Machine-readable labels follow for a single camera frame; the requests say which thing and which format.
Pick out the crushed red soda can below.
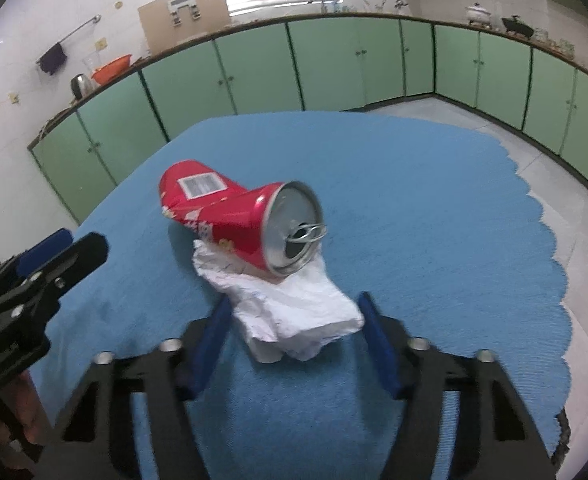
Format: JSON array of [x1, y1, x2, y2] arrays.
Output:
[[158, 160, 328, 278]]

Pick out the white tissue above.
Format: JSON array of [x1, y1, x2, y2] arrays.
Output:
[[192, 240, 364, 364]]

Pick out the black trash bag bin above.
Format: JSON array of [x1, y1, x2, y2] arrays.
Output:
[[550, 408, 571, 471]]

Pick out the green lower kitchen cabinets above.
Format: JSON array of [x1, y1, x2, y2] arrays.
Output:
[[28, 14, 588, 221]]

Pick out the person's left hand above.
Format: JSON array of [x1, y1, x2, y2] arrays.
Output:
[[0, 370, 52, 479]]

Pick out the steel electric kettle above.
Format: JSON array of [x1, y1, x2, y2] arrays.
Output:
[[70, 74, 94, 101]]

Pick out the orange plastic basin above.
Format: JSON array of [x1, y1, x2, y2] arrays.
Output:
[[91, 54, 131, 86]]

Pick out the dark hanging towel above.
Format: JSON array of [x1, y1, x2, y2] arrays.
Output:
[[37, 42, 67, 76]]

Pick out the metal towel bar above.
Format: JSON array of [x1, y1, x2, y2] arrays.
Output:
[[54, 14, 102, 46]]

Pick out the cardboard box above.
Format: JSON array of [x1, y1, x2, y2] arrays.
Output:
[[138, 0, 231, 55]]

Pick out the black wok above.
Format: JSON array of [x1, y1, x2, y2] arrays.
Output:
[[501, 15, 535, 40]]

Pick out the white cooking pot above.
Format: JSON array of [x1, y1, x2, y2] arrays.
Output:
[[465, 3, 492, 27]]

